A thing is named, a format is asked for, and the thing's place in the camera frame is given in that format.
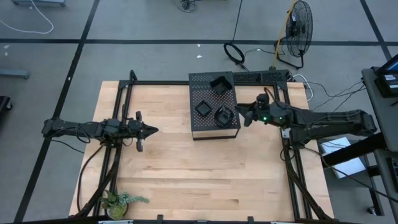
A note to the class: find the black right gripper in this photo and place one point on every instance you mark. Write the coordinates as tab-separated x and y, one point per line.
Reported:
270	113

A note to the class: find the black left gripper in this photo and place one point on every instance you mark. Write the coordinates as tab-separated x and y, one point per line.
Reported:
135	129

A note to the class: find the black leaf-shaped plate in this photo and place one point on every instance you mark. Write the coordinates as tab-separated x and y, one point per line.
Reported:
224	117

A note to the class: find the black flared square bowl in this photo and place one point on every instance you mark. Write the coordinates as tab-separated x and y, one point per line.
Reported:
221	87

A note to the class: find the small black square plate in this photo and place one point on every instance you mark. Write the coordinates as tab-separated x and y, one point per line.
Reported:
203	109

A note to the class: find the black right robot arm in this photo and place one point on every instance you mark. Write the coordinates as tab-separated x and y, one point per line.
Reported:
335	124

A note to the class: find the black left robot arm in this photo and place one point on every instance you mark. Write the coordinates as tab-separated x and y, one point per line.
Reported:
77	129

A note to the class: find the black perforated control box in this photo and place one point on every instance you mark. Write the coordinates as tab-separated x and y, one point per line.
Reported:
267	76

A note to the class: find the black perforated metal shelf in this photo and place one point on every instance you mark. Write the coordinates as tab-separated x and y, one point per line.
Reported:
202	90

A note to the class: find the small potted succulent plant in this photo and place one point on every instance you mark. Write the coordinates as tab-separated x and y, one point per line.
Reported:
118	203

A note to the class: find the black table edge clamp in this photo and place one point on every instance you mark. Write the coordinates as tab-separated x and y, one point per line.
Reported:
160	217
250	219

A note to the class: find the black floor fan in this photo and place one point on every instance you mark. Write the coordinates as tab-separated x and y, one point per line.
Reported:
299	28

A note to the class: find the white paper sheet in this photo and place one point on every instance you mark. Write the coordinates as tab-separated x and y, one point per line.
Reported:
348	166

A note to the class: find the grey side table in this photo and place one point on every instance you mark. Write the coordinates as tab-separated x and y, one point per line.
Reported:
382	118

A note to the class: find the black laptop computer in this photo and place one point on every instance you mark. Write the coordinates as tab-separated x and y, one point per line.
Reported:
387	82

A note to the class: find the grey floor bar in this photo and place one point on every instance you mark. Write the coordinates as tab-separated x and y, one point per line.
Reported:
14	74

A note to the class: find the black keyboard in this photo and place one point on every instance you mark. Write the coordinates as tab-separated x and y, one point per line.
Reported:
394	174

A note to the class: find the grey cart base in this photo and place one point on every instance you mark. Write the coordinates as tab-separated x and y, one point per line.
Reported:
37	2

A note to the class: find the black aluminium table frame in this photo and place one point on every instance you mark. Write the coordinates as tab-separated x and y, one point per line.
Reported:
149	82

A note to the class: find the silver metal bracket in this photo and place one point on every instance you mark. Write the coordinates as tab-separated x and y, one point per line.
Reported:
115	222

